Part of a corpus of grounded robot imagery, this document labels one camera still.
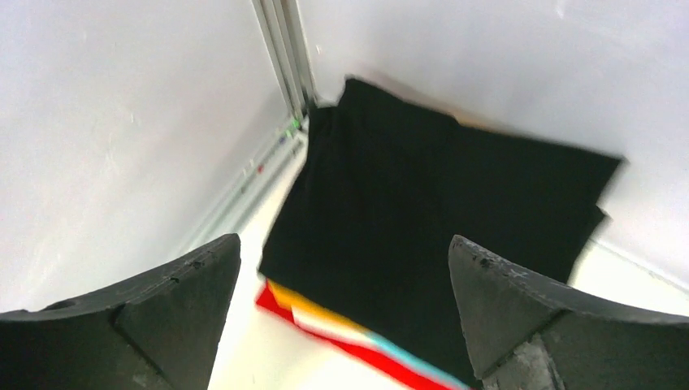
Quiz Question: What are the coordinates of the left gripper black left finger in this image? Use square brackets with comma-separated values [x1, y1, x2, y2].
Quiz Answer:
[1, 234, 241, 389]

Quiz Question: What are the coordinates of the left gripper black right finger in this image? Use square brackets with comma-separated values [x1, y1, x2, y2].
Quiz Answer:
[448, 236, 688, 389]

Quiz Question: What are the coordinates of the black t shirt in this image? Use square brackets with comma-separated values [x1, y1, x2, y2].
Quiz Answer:
[259, 78, 622, 387]

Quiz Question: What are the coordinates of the teal folded t shirt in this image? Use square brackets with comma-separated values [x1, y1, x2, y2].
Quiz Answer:
[366, 331, 470, 389]

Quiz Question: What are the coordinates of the red folded t shirt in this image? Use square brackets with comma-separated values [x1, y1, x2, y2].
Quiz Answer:
[255, 282, 452, 389]

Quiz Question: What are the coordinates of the orange folded t shirt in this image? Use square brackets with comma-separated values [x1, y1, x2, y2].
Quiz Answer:
[266, 279, 368, 332]

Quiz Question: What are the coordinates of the white folded t shirt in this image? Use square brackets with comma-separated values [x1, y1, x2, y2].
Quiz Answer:
[292, 310, 374, 345]

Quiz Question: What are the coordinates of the aluminium frame rail left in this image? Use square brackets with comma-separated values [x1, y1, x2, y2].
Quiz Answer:
[178, 1, 319, 253]

